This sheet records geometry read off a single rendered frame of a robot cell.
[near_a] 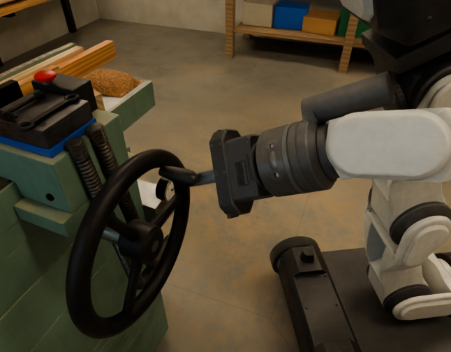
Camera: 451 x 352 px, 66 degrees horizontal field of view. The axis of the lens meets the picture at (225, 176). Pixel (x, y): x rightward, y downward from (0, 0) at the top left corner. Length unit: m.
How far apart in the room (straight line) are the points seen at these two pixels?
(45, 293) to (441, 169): 0.64
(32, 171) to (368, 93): 0.43
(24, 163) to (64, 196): 0.07
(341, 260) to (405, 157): 1.06
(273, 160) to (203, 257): 1.17
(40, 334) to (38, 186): 0.32
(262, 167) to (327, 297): 0.89
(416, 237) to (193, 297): 0.87
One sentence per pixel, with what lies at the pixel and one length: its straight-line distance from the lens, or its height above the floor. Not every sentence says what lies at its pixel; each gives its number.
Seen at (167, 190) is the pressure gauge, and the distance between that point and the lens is 0.84.
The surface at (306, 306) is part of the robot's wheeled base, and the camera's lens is 1.23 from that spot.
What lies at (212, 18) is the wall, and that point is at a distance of 4.07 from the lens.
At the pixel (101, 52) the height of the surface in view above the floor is 0.93.
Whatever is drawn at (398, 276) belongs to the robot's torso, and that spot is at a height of 0.40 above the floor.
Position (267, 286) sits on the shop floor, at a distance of 1.47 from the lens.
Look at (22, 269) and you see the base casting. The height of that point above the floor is 0.76.
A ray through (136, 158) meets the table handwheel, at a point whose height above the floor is 0.95.
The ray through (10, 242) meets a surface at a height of 0.82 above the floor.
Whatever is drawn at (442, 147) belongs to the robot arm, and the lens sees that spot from 0.35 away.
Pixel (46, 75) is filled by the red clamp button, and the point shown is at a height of 1.02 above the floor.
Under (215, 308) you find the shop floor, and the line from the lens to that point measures 1.41.
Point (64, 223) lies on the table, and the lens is 0.54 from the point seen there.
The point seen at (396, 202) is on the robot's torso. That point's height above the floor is 0.70.
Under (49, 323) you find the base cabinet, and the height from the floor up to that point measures 0.60.
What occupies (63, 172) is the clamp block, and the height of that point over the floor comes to 0.94.
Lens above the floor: 1.23
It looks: 40 degrees down
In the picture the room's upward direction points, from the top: straight up
